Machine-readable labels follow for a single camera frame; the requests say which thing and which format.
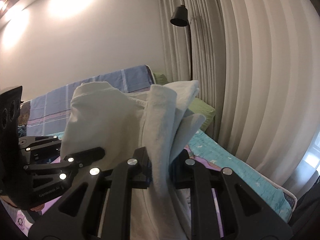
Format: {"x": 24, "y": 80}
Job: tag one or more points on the purple floral bedsheet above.
{"x": 223, "y": 206}

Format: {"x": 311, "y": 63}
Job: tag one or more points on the brown patterned pillow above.
{"x": 24, "y": 114}

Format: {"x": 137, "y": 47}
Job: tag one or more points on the blue plaid pillow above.
{"x": 50, "y": 113}

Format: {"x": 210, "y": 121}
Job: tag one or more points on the beige t-shirt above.
{"x": 159, "y": 120}

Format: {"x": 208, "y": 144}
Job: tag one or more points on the beige curtain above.
{"x": 257, "y": 62}

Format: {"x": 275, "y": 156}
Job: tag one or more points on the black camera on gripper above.
{"x": 10, "y": 111}

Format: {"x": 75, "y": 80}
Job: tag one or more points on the black floor lamp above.
{"x": 180, "y": 19}

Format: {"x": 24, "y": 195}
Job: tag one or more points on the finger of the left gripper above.
{"x": 86, "y": 157}

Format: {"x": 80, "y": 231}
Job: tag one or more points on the green pillow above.
{"x": 197, "y": 106}

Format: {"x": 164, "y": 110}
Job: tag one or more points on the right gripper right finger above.
{"x": 223, "y": 206}

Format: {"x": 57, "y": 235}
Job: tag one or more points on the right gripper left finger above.
{"x": 99, "y": 207}

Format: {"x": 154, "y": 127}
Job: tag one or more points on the person's left hand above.
{"x": 10, "y": 202}

